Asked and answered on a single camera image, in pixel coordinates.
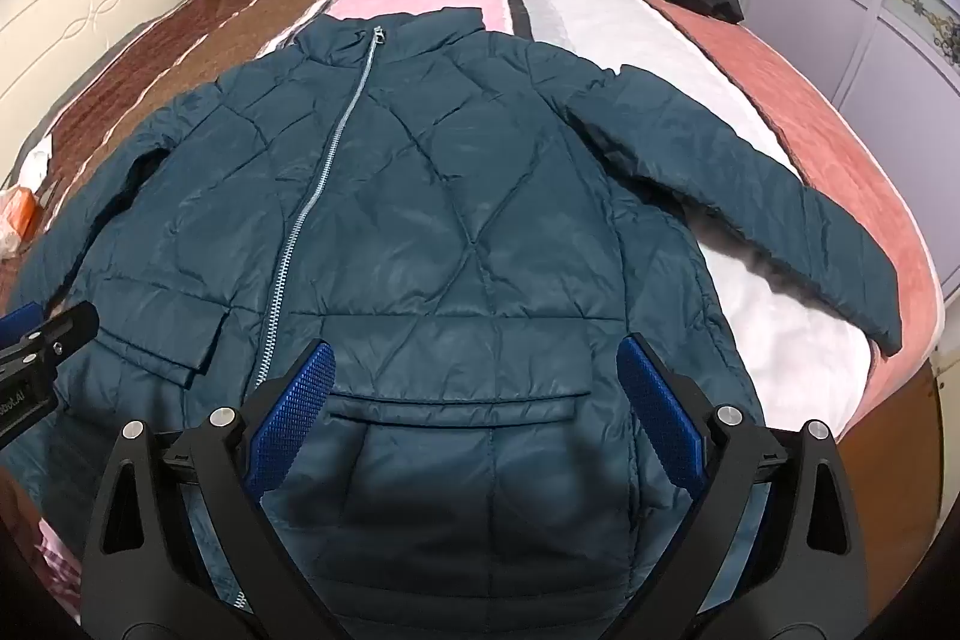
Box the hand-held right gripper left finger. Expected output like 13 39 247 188
79 340 338 640

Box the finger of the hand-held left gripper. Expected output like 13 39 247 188
0 301 44 347
15 301 101 378

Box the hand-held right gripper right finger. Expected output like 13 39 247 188
615 332 871 640

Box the teal quilted jacket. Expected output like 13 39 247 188
0 6 905 640

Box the orange packet in clear wrap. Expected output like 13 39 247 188
0 186 38 259

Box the white tissue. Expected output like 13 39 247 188
15 134 53 191

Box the pink plaid pajamas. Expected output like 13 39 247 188
30 520 85 611

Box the striped fleece blanket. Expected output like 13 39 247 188
0 0 946 461

